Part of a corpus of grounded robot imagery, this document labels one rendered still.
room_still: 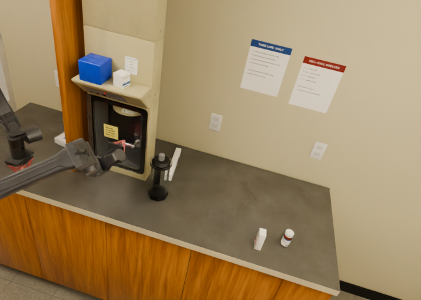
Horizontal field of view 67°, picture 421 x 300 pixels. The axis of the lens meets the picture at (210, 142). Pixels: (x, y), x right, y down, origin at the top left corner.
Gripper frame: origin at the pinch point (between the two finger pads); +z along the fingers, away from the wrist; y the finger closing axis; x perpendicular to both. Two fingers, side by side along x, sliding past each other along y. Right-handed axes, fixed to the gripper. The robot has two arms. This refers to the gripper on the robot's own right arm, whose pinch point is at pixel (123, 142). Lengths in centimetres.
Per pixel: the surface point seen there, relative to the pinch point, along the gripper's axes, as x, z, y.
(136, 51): -3.4, 4.8, 45.4
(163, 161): -22.3, -3.5, -2.2
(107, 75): 7.5, 0.1, 33.7
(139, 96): -9.8, -5.8, 31.0
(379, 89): -117, 45, 39
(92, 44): 16.8, 5.3, 43.6
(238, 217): -64, -2, -27
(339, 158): -114, 46, -6
